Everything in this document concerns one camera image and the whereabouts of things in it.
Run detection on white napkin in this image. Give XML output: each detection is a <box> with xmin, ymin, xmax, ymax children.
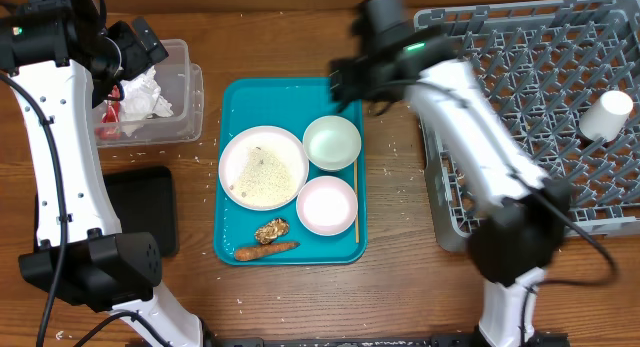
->
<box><xmin>119</xmin><ymin>67</ymin><xmax>174</xmax><ymax>137</ymax></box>

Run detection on red snack wrapper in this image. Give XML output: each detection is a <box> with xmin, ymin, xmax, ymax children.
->
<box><xmin>95</xmin><ymin>86</ymin><xmax>122</xmax><ymax>140</ymax></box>

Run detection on pale green bowl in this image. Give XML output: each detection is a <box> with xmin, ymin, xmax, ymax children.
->
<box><xmin>302</xmin><ymin>115</ymin><xmax>362</xmax><ymax>172</ymax></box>

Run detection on wooden chopstick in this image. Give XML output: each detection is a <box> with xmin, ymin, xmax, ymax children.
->
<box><xmin>353</xmin><ymin>158</ymin><xmax>360</xmax><ymax>244</ymax></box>

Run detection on small white bowl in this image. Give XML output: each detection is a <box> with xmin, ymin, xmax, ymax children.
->
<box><xmin>296</xmin><ymin>176</ymin><xmax>356</xmax><ymax>237</ymax></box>

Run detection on white cup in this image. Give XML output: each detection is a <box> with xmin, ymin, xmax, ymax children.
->
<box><xmin>578</xmin><ymin>90</ymin><xmax>633</xmax><ymax>142</ymax></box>

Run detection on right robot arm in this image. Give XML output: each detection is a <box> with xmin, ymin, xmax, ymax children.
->
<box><xmin>329</xmin><ymin>0</ymin><xmax>571</xmax><ymax>346</ymax></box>

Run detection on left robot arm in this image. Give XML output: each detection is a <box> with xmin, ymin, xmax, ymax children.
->
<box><xmin>1</xmin><ymin>0</ymin><xmax>215</xmax><ymax>346</ymax></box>

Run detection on grey dishwasher rack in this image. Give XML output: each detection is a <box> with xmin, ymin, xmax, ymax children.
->
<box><xmin>414</xmin><ymin>0</ymin><xmax>639</xmax><ymax>237</ymax></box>

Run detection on clear plastic bin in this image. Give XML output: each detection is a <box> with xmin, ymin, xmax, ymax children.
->
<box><xmin>92</xmin><ymin>39</ymin><xmax>204</xmax><ymax>147</ymax></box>

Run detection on teal serving tray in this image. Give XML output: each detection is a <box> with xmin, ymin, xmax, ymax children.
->
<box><xmin>213</xmin><ymin>78</ymin><xmax>368</xmax><ymax>266</ymax></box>

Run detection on black tray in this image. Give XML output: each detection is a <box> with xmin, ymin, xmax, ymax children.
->
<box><xmin>33</xmin><ymin>152</ymin><xmax>179</xmax><ymax>257</ymax></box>

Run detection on large white plate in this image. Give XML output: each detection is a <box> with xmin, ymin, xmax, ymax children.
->
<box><xmin>218</xmin><ymin>126</ymin><xmax>309</xmax><ymax>211</ymax></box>

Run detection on brown food scrap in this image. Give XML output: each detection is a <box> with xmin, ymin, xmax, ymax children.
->
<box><xmin>254</xmin><ymin>218</ymin><xmax>290</xmax><ymax>245</ymax></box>

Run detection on carrot piece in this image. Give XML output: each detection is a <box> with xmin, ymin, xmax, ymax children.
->
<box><xmin>234</xmin><ymin>242</ymin><xmax>300</xmax><ymax>262</ymax></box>

